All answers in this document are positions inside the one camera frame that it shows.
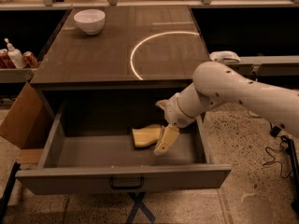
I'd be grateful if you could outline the red can at edge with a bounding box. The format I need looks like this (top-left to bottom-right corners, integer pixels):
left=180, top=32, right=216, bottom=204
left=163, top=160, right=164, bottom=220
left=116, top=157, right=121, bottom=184
left=0, top=49, right=15, bottom=68

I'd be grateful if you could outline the black power adapter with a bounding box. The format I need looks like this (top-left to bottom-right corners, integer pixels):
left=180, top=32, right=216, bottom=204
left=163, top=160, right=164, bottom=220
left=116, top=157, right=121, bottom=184
left=270, top=126, right=281, bottom=137

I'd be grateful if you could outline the black drawer handle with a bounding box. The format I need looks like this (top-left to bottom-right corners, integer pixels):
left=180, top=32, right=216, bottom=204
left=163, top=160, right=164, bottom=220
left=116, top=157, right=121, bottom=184
left=109, top=177, right=144, bottom=190

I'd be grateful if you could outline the black bar at left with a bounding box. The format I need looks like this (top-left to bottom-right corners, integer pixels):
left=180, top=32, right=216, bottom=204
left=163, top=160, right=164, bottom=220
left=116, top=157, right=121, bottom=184
left=0, top=162, right=21, bottom=224

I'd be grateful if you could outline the white ceramic bowl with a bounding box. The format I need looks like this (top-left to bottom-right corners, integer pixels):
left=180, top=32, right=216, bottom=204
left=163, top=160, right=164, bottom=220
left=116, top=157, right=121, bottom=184
left=74, top=9, right=106, bottom=35

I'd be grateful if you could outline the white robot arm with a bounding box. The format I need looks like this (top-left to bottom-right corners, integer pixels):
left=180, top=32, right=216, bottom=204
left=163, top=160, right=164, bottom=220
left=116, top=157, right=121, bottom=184
left=154, top=62, right=299, bottom=156

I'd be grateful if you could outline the dark wooden cabinet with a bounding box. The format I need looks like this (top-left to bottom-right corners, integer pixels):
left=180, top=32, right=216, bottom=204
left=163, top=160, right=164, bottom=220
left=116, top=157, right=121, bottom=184
left=30, top=5, right=219, bottom=123

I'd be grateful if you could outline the grey open drawer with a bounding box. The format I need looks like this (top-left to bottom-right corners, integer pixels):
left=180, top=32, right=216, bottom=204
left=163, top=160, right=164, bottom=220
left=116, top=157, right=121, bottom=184
left=17, top=96, right=232, bottom=195

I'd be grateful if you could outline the white soap dispenser bottle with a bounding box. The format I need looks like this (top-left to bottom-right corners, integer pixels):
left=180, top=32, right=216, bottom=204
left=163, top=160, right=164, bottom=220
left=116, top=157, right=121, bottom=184
left=5, top=38, right=26, bottom=69

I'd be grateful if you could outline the black stand at right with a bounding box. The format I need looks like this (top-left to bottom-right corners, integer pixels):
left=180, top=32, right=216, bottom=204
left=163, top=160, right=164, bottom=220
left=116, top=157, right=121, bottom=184
left=281, top=135, right=299, bottom=214

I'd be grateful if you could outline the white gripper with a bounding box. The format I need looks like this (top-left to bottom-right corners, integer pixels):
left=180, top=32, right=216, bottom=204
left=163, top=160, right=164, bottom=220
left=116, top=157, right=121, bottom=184
left=154, top=92, right=195, bottom=156

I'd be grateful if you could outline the yellow sponge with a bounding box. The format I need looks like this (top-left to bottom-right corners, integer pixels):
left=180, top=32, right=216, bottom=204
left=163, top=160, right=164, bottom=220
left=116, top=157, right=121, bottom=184
left=132, top=124, right=162, bottom=148

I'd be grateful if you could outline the red soda can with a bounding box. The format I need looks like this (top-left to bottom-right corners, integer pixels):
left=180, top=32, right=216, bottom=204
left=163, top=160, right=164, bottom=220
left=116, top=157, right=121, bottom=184
left=23, top=51, right=39, bottom=68

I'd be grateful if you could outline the folded white cloth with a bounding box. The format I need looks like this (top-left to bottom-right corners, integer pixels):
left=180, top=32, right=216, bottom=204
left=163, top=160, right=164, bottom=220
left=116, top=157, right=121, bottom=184
left=209, top=50, right=241, bottom=63

